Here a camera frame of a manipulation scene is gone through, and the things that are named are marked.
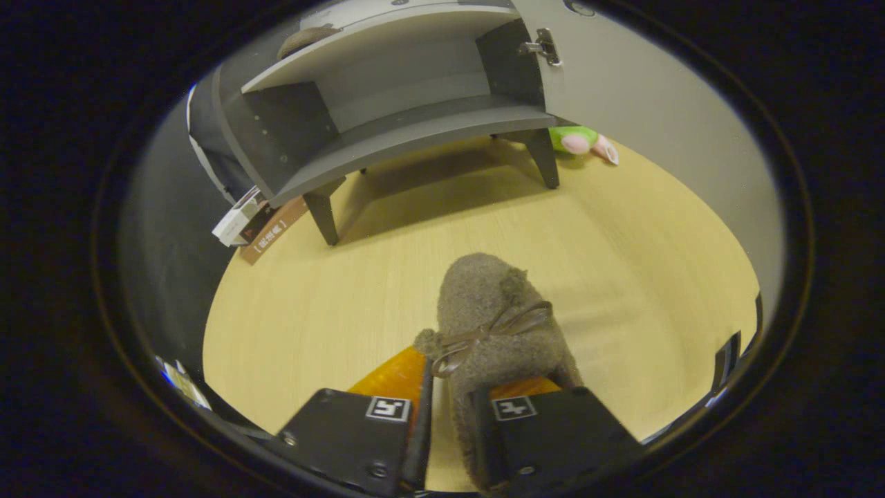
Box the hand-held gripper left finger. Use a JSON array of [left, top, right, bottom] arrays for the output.
[[277, 346, 435, 497]]

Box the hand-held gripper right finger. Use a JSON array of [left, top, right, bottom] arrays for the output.
[[472, 377, 644, 495]]

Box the brown fuzzy shoe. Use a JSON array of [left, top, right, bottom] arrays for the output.
[[413, 252, 585, 495], [277, 24, 343, 61]]

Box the dark grey shoe cabinet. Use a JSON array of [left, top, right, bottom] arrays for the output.
[[207, 0, 562, 246]]

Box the metal door hinge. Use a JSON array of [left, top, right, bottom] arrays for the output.
[[519, 28, 562, 68]]

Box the brown book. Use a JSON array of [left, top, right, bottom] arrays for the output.
[[239, 196, 310, 266]]

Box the green and pink plush toy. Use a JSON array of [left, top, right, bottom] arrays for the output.
[[548, 126, 620, 167]]

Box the black backdrop cloth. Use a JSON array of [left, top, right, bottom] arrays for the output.
[[118, 83, 239, 388]]

